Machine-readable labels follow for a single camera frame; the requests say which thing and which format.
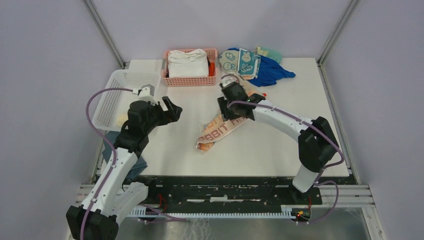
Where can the aluminium frame rails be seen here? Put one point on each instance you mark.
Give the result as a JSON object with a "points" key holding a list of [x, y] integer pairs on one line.
{"points": [[323, 197]]}

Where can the yellow duck towel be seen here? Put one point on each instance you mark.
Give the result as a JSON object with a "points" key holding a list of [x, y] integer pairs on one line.
{"points": [[120, 120]]}

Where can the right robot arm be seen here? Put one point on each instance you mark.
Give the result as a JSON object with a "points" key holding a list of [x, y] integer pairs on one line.
{"points": [[316, 140]]}

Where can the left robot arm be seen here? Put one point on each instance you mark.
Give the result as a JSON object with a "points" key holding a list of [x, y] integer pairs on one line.
{"points": [[101, 213]]}

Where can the white folded towel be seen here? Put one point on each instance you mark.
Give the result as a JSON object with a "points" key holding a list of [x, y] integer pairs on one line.
{"points": [[188, 64]]}

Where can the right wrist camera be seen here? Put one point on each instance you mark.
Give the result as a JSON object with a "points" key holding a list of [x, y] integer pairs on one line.
{"points": [[227, 82]]}

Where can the teal green towel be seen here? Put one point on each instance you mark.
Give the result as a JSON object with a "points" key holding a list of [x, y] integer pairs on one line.
{"points": [[269, 53]]}

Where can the white cable duct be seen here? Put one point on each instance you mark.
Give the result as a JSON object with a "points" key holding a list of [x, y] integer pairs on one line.
{"points": [[141, 212]]}

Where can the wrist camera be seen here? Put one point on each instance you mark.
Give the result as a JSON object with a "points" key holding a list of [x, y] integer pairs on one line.
{"points": [[227, 82], [146, 94]]}

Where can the white plastic basket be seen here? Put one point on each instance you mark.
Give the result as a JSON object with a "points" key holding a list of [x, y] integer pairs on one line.
{"points": [[116, 102]]}

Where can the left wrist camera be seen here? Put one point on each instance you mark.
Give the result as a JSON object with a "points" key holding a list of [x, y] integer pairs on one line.
{"points": [[146, 94]]}

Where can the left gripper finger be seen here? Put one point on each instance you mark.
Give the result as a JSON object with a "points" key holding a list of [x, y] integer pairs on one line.
{"points": [[175, 114], [169, 104]]}

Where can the rabbit print towel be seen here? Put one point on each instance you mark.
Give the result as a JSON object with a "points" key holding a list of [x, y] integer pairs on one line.
{"points": [[215, 130]]}

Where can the orange towel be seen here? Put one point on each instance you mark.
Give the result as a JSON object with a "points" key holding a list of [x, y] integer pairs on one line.
{"points": [[211, 69]]}

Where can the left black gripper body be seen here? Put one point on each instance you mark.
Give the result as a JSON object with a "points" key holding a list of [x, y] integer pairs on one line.
{"points": [[158, 116]]}

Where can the grey blue towel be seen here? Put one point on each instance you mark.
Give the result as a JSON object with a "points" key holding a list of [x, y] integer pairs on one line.
{"points": [[136, 169]]}

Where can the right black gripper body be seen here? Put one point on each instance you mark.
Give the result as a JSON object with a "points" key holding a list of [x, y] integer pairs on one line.
{"points": [[227, 112]]}

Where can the pink plastic basket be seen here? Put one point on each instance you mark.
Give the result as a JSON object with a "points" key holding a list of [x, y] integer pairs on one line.
{"points": [[212, 55]]}

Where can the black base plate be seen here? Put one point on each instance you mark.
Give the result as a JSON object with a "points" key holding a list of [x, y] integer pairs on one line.
{"points": [[159, 187]]}

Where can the blue bunny pattern towel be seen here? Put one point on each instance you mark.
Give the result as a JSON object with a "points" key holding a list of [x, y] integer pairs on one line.
{"points": [[242, 62]]}

